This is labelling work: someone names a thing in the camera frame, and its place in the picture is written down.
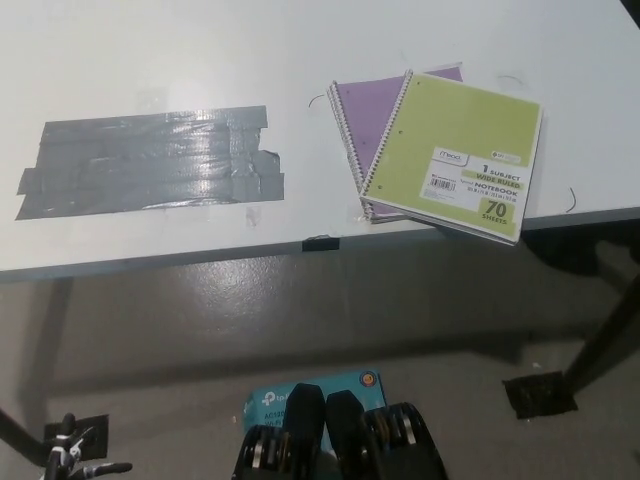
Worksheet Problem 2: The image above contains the robot left hand black white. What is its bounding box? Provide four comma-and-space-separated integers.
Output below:
43, 412, 134, 480

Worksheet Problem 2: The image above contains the green spiral notebook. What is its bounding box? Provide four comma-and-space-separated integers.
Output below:
359, 71, 545, 247

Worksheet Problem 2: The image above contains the black floor tape patch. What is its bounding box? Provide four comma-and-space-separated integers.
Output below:
43, 413, 110, 460
502, 372, 579, 420

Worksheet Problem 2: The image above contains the black stand leg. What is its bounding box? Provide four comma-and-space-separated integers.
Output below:
0, 407, 51, 471
562, 277, 640, 401

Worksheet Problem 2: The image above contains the teal router box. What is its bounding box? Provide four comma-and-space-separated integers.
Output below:
241, 369, 389, 451

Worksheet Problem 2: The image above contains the purple spiral notebook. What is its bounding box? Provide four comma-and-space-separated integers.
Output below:
326, 62, 465, 225

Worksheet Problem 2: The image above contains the grey duct tape patch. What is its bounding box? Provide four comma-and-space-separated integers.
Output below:
14, 103, 286, 221

